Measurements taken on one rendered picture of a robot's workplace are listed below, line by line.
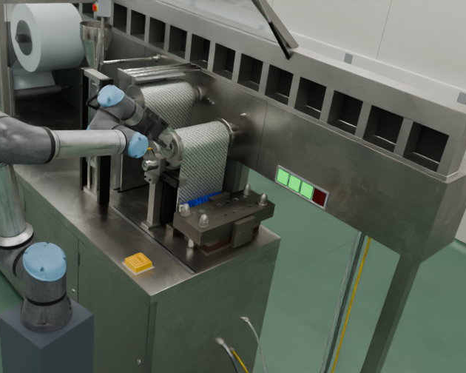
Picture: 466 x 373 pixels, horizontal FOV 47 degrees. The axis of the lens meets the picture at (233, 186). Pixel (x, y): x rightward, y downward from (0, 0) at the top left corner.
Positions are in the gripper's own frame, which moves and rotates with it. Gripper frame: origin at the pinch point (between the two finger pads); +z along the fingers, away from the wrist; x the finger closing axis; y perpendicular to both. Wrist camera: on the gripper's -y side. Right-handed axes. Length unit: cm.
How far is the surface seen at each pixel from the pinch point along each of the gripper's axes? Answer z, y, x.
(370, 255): 232, 30, 3
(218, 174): 28.5, 4.6, -4.5
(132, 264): 4.5, -40.5, -15.4
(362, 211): 31, 20, -64
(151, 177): 6.2, -12.0, 3.3
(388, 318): 73, -4, -79
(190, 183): 17.4, -5.0, -4.5
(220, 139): 17.4, 15.5, -4.1
